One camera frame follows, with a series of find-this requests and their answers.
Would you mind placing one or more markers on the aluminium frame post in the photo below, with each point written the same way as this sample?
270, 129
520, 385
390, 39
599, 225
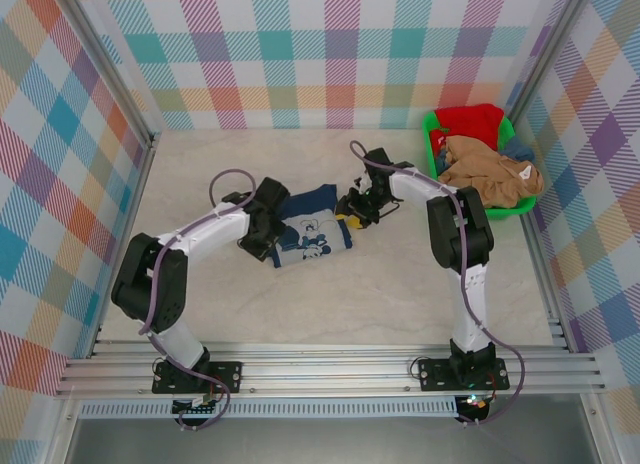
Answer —
110, 69
550, 49

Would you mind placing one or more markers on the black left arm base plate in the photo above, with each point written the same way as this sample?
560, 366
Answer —
230, 376

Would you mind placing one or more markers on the green plastic basket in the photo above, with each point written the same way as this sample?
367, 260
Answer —
517, 209

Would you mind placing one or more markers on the aluminium mounting rail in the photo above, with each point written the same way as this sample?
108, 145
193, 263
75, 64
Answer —
325, 369

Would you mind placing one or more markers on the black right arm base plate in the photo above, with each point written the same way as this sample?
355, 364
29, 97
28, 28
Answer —
430, 374

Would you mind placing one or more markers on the small circuit board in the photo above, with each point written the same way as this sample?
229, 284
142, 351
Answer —
197, 406
475, 404

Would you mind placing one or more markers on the tan t-shirt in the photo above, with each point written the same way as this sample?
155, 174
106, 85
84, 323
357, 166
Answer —
490, 174

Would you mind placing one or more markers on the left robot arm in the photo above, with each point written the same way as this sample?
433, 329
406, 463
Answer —
150, 284

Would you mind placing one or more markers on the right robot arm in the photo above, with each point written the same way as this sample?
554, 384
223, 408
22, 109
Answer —
460, 234

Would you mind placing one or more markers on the navy blue printed t-shirt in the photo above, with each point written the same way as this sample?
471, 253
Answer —
315, 234

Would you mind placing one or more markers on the red t-shirt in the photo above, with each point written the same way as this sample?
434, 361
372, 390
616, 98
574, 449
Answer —
465, 121

